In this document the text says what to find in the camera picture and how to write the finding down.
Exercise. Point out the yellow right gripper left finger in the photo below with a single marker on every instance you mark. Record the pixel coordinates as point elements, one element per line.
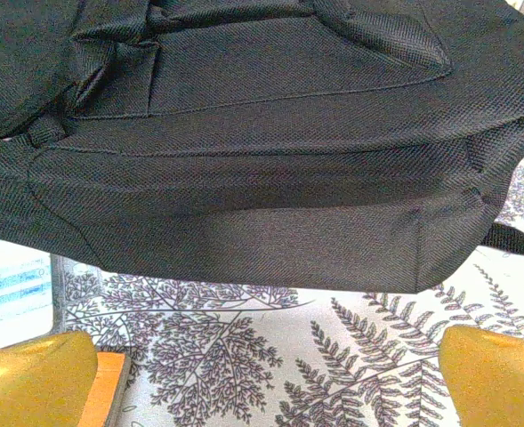
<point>34,382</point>

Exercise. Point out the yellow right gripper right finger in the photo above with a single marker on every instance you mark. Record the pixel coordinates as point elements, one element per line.
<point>497,382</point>

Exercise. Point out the orange book with photo cover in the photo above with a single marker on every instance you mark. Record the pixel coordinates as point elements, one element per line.
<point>108,387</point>

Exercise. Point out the white and blue booklet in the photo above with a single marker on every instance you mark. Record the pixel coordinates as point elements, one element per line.
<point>12,284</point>

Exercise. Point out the black fabric backpack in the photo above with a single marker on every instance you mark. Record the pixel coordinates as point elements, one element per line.
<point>261,155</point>

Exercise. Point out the floral printed tablecloth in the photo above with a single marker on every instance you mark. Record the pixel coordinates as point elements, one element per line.
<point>288,356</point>

